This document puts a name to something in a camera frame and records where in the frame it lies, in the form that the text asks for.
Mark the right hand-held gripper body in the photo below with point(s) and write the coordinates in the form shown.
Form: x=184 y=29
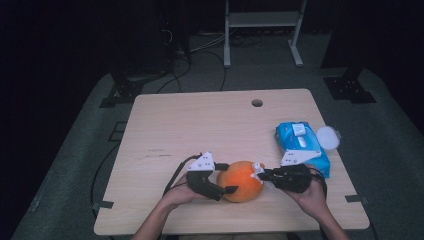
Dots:
x=293 y=178

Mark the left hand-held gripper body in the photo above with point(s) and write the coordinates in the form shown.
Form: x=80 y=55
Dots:
x=201 y=165

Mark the white wet wipe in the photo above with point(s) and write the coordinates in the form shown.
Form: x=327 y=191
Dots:
x=257 y=166

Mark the orange plush toy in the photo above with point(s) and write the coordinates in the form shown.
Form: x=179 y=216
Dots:
x=240 y=180

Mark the blue wet wipes pack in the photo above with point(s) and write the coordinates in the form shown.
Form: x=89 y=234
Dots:
x=290 y=140

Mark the person's right hand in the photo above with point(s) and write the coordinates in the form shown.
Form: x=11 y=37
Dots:
x=315 y=200

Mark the person's left hand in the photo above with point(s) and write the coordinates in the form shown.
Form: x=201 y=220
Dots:
x=180 y=196

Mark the white round lid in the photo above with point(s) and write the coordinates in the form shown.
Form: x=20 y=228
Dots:
x=328 y=138

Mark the grey tape strip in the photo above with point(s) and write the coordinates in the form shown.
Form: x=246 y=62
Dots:
x=103 y=204
x=355 y=198

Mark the black stand base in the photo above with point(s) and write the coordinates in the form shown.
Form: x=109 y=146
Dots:
x=126 y=91
x=350 y=90

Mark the dark equipment stand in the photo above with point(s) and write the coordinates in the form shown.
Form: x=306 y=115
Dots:
x=143 y=40

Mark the white metal stand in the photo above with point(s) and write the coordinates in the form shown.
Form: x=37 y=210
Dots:
x=261 y=19

